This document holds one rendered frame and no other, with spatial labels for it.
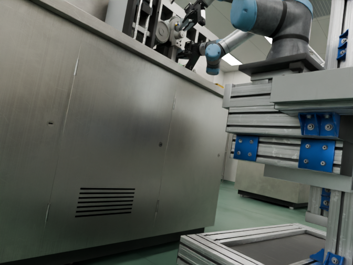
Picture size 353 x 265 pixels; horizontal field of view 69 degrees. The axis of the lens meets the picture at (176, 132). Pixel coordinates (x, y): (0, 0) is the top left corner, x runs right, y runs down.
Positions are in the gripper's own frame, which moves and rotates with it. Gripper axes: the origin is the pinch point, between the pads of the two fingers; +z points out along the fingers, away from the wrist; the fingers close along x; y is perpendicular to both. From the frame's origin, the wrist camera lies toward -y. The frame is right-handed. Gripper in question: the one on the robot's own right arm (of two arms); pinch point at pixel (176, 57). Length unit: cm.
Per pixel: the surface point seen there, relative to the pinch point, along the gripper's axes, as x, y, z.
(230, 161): -444, -58, 206
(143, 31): 39.4, -4.6, -14.3
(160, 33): 19.0, 6.5, -2.8
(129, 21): 49, -5, -16
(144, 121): 42, -49, -29
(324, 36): -338, 171, 5
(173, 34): 11.8, 8.3, -6.2
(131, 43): 57, -21, -32
